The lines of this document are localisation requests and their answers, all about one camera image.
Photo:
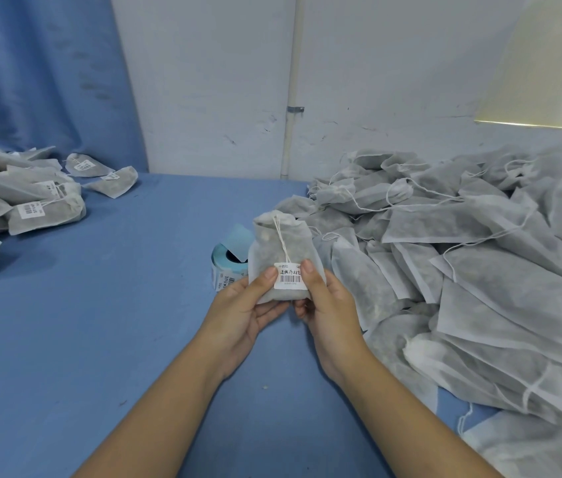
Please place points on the person's right hand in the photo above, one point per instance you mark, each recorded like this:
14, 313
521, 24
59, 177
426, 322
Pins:
333, 328

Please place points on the person's left hand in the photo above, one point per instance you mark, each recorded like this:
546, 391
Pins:
233, 323

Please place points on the person's right thumb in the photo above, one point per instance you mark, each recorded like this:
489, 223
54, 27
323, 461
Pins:
312, 281

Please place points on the person's left thumb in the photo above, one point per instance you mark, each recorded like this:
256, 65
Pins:
267, 280

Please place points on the person's right forearm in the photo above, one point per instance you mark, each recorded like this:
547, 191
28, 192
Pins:
400, 423

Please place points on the person's left forearm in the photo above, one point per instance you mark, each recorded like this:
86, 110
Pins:
161, 423

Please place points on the blue sticker label roll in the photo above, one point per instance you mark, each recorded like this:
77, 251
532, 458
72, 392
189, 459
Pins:
233, 251

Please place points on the blue table cloth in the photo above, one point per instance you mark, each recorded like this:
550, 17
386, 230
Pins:
111, 303

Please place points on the metal pipe clamp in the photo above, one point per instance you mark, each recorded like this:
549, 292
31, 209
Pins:
295, 109

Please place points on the pile of unlabelled white pouches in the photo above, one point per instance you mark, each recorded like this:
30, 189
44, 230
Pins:
485, 293

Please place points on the flat labelled sachet bag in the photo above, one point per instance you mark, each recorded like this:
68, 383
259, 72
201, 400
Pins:
86, 165
116, 183

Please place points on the pile of labelled white pouches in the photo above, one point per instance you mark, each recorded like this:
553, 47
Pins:
37, 214

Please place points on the blue curtain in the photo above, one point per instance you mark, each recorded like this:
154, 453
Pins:
47, 79

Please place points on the translucent yellowish plastic sheet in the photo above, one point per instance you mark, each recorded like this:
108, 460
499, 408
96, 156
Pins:
539, 69

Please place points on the white wall pipe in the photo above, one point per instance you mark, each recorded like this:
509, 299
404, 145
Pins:
292, 69

